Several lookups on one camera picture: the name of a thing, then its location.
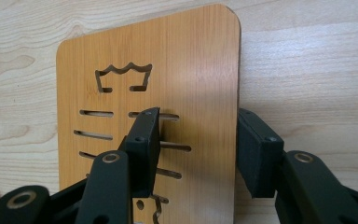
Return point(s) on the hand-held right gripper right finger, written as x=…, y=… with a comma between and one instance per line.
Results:
x=258, y=155

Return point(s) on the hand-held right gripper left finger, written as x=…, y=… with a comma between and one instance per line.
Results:
x=144, y=149

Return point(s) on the wooden slotted mat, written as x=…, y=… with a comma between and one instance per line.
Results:
x=183, y=62

